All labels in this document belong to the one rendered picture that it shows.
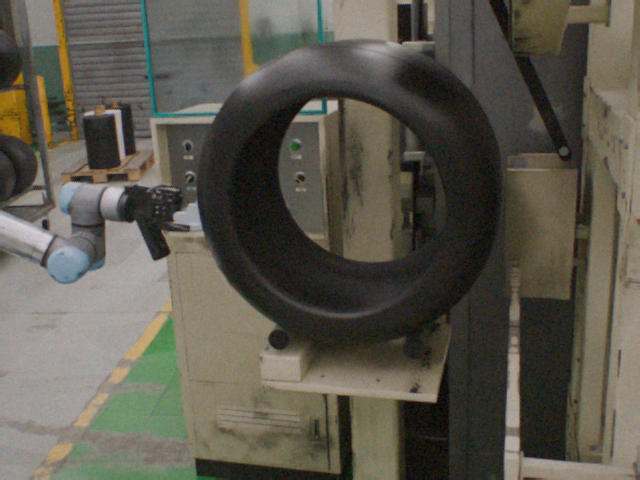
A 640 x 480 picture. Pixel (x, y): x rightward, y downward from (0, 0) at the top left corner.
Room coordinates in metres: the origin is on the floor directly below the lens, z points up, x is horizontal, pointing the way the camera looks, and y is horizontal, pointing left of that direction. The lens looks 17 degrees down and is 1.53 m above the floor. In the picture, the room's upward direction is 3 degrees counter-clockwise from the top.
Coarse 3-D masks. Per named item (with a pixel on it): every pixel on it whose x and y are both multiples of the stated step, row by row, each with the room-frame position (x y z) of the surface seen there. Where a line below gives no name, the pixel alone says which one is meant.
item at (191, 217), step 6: (192, 204) 1.50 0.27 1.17; (192, 210) 1.50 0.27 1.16; (174, 216) 1.51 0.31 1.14; (180, 216) 1.51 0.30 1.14; (186, 216) 1.51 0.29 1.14; (192, 216) 1.50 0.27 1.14; (198, 216) 1.50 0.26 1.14; (174, 222) 1.51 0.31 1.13; (180, 222) 1.51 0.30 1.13; (186, 222) 1.50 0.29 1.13; (192, 222) 1.50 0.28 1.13; (198, 222) 1.50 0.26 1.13; (192, 228) 1.49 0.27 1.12; (198, 228) 1.50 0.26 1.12
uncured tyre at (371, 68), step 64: (320, 64) 1.33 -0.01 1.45; (384, 64) 1.31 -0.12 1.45; (256, 128) 1.35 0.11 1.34; (448, 128) 1.26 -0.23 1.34; (256, 192) 1.65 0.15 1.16; (448, 192) 1.25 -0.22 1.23; (256, 256) 1.55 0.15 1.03; (320, 256) 1.62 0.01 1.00; (448, 256) 1.26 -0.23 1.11; (320, 320) 1.32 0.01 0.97; (384, 320) 1.29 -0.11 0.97
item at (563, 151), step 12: (492, 0) 1.57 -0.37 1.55; (504, 12) 1.57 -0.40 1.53; (504, 24) 1.57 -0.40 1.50; (504, 36) 1.57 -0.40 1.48; (516, 60) 1.56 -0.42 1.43; (528, 60) 1.55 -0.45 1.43; (528, 72) 1.55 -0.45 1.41; (528, 84) 1.55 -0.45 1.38; (540, 84) 1.55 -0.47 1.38; (540, 96) 1.55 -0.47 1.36; (540, 108) 1.55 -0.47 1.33; (552, 108) 1.54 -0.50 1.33; (552, 120) 1.54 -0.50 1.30; (552, 132) 1.54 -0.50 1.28; (564, 144) 1.53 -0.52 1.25; (564, 156) 1.53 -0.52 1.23
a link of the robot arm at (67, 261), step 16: (0, 224) 1.43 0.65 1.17; (16, 224) 1.44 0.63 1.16; (32, 224) 1.47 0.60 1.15; (0, 240) 1.42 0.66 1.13; (16, 240) 1.42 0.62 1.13; (32, 240) 1.43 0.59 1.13; (48, 240) 1.44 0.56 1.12; (64, 240) 1.46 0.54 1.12; (80, 240) 1.49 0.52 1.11; (32, 256) 1.43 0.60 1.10; (48, 256) 1.43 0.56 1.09; (64, 256) 1.41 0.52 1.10; (80, 256) 1.43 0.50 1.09; (48, 272) 1.41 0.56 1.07; (64, 272) 1.41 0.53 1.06; (80, 272) 1.41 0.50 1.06
